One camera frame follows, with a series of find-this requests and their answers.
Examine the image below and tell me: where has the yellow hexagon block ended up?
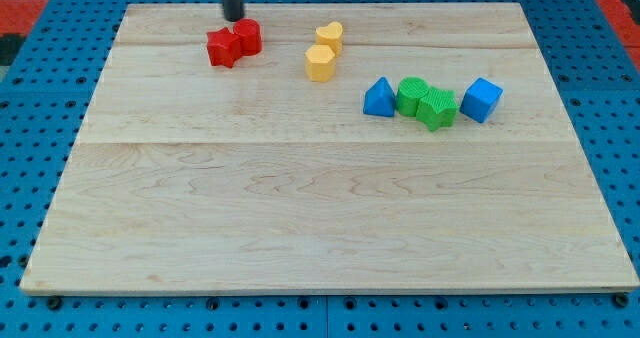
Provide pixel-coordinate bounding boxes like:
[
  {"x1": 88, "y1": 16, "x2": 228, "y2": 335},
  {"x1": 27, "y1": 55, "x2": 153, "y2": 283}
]
[{"x1": 305, "y1": 44, "x2": 336, "y2": 82}]

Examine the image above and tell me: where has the blue triangle block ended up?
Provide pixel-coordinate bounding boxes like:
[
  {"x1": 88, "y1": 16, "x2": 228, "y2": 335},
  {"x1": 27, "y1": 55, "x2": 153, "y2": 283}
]
[{"x1": 363, "y1": 77, "x2": 396, "y2": 117}]

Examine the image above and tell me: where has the red star block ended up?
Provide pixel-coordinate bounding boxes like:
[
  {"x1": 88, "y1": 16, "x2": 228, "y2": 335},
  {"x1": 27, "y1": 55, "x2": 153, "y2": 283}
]
[{"x1": 206, "y1": 27, "x2": 243, "y2": 68}]

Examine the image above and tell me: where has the yellow heart block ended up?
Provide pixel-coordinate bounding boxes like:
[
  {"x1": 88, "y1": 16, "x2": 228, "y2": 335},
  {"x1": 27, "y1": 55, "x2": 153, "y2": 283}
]
[{"x1": 315, "y1": 21, "x2": 344, "y2": 56}]

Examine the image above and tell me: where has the red cylinder block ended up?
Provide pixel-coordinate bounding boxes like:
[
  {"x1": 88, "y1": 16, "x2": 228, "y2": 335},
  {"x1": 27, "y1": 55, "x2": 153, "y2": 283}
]
[{"x1": 233, "y1": 18, "x2": 262, "y2": 56}]

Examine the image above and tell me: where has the green cylinder block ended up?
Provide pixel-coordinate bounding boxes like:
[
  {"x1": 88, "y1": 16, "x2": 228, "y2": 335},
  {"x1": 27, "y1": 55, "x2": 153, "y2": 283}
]
[{"x1": 396, "y1": 77, "x2": 429, "y2": 117}]

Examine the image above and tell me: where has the wooden board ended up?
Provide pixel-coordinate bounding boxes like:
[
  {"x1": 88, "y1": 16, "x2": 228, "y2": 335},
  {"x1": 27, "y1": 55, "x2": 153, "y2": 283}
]
[{"x1": 20, "y1": 3, "x2": 639, "y2": 296}]

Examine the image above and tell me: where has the blue cube block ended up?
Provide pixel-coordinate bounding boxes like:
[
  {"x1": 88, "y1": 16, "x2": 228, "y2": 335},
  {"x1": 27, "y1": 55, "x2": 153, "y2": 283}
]
[{"x1": 460, "y1": 77, "x2": 504, "y2": 123}]

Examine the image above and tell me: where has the green star block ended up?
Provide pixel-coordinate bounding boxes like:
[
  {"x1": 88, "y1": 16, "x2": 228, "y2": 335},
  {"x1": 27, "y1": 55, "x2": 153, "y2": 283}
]
[{"x1": 415, "y1": 87, "x2": 459, "y2": 131}]

